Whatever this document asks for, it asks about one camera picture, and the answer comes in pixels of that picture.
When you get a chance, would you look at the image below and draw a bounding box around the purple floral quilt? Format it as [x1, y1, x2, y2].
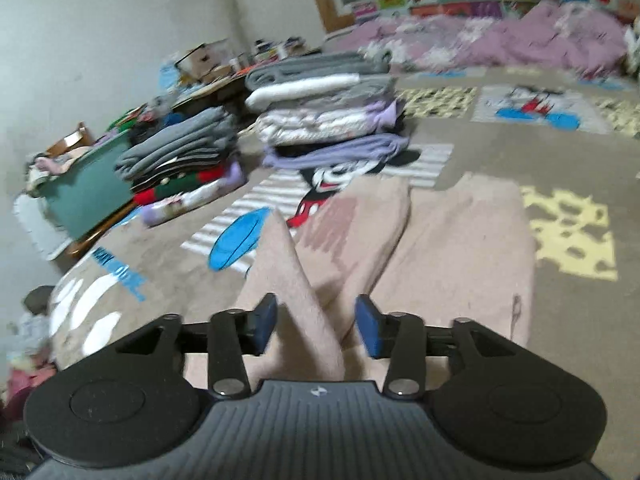
[327, 0, 636, 78]

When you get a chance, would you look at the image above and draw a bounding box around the teal cabinet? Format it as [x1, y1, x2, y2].
[37, 132, 137, 241]

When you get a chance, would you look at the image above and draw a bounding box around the colourful picture strip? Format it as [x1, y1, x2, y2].
[350, 0, 640, 23]

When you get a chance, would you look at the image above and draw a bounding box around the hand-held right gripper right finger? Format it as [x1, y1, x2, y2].
[355, 294, 522, 401]

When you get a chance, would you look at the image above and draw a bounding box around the heap of clothes on floor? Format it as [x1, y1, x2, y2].
[0, 285, 60, 411]

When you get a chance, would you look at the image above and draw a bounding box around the cardboard box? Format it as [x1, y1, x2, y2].
[175, 40, 235, 82]

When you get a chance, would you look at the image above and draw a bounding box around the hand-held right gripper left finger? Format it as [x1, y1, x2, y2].
[115, 292, 278, 401]

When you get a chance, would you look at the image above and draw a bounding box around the folded clothes stack with red garment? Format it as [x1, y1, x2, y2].
[114, 107, 247, 226]

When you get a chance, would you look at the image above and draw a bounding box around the pink fleece garment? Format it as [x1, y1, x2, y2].
[182, 172, 538, 396]

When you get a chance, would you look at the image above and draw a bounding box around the cluttered desk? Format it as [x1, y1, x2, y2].
[160, 37, 321, 116]

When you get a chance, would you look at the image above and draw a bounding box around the wooden chair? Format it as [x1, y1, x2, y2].
[47, 122, 96, 158]

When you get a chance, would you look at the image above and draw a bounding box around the folded clothes stack with white garment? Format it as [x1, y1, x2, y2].
[245, 50, 412, 171]

